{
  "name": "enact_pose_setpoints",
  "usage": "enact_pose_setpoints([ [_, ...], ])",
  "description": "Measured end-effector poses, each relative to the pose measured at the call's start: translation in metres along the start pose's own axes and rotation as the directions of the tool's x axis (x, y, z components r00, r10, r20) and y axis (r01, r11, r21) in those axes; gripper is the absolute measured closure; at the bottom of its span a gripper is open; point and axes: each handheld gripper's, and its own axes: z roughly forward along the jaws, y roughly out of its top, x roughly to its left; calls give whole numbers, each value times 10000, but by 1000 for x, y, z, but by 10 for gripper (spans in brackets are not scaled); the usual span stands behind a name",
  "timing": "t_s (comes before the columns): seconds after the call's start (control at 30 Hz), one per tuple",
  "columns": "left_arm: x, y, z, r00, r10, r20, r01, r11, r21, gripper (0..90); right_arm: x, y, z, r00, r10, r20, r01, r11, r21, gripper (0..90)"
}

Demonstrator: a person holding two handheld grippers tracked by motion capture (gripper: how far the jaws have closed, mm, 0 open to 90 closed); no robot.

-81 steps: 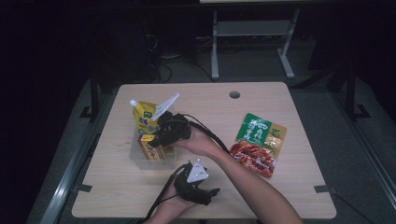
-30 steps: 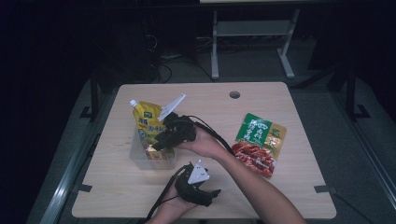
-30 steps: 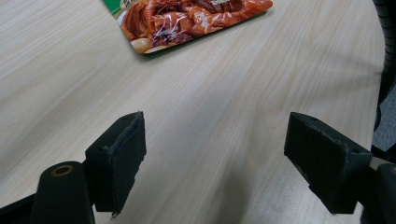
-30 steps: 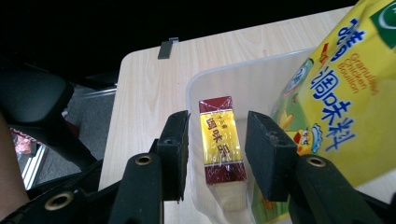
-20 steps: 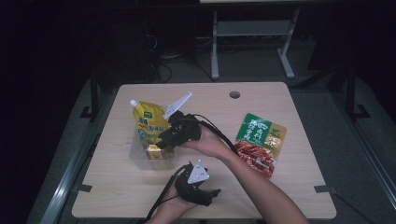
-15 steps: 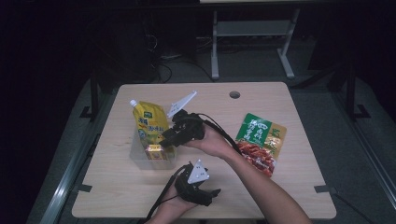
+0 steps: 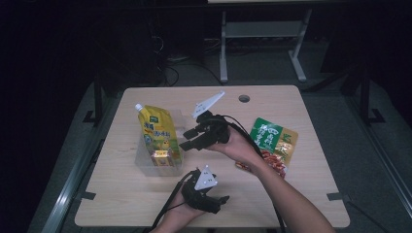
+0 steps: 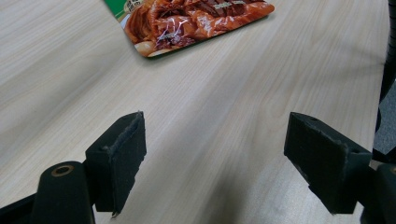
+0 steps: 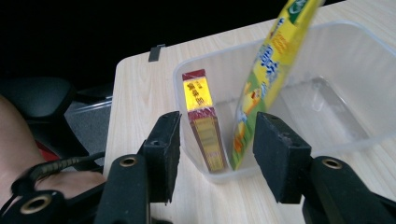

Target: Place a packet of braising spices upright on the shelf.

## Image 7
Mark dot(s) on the grey metal floor rail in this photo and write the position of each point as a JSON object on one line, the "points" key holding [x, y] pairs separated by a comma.
{"points": [[382, 145], [71, 181]]}

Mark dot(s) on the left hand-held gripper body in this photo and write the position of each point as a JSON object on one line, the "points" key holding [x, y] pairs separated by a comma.
{"points": [[197, 194]]}

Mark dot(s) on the person's left hand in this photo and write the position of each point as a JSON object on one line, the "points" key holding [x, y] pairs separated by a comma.
{"points": [[178, 216]]}

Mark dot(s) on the white metal desk frame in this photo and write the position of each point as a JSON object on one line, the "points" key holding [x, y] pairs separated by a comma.
{"points": [[259, 29]]}

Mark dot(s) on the green and red snack packet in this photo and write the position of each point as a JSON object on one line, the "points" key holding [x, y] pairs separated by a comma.
{"points": [[275, 139]]}

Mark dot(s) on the yellow spouted seasoning pouch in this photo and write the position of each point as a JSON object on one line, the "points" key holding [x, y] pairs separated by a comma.
{"points": [[158, 129]]}

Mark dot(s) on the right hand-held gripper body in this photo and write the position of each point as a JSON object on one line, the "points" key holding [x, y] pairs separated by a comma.
{"points": [[215, 129]]}

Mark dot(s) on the black metal stand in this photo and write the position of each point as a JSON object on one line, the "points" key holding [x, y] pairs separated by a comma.
{"points": [[98, 100], [365, 97]]}

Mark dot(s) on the clear plastic container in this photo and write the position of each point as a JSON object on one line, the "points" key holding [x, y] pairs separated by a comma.
{"points": [[142, 161]]}

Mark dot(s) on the person's right hand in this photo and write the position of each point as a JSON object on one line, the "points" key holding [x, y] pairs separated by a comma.
{"points": [[238, 147]]}

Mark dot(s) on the yellow and red spice box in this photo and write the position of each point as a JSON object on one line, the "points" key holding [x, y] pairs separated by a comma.
{"points": [[161, 158]]}

